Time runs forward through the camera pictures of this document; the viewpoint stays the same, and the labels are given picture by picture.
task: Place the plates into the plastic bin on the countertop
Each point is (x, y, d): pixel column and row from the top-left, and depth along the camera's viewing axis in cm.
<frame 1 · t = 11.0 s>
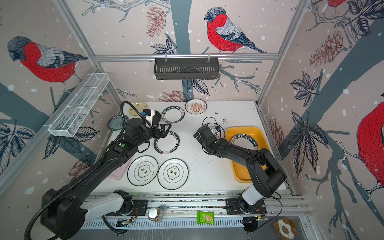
left hand: (164, 124, 76), fingers open
right hand: (197, 137, 91), fingers open
yellow small plate: (134, 112, 118), on the table
small teal patterned plate: (116, 123, 112), on the table
far green lettered rim plate: (173, 114, 117), on the table
far orange sunburst plate: (196, 106, 121), point 2 cm above the table
green rim red ring plate: (167, 145, 97), point 2 cm above the table
near green lettered rim plate: (245, 140, 100), point 2 cm above the table
left white flower motif plate: (142, 171, 87), on the table
right white flower motif plate: (173, 173, 87), on the table

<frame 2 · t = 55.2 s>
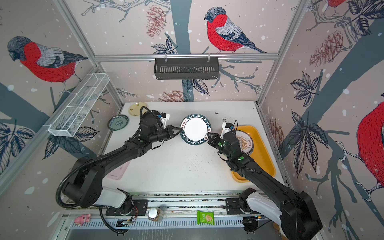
left hand: (182, 130, 78), fingers closed
right hand: (205, 135, 79), fingers closed
far green lettered rim plate: (195, 127, 83), point 21 cm above the table
far orange sunburst plate: (250, 140, 95), point 6 cm above the table
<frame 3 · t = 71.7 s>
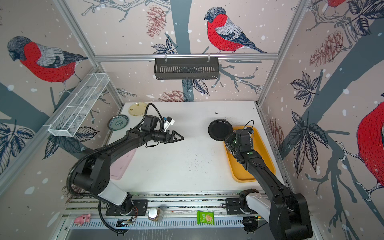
left hand: (178, 139, 81), fingers open
right hand: (226, 135, 85), fingers closed
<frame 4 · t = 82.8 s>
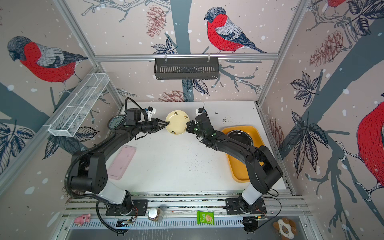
left hand: (165, 124, 83), fingers open
right hand: (184, 124, 85), fingers closed
yellow small plate: (178, 119, 89), point 19 cm above the table
black small plate: (241, 136, 99), point 4 cm above the table
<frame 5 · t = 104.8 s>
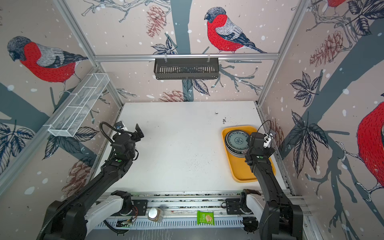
left hand: (128, 127, 79), fingers open
right hand: (261, 141, 82), fingers open
small teal patterned plate: (236, 140, 94), point 6 cm above the table
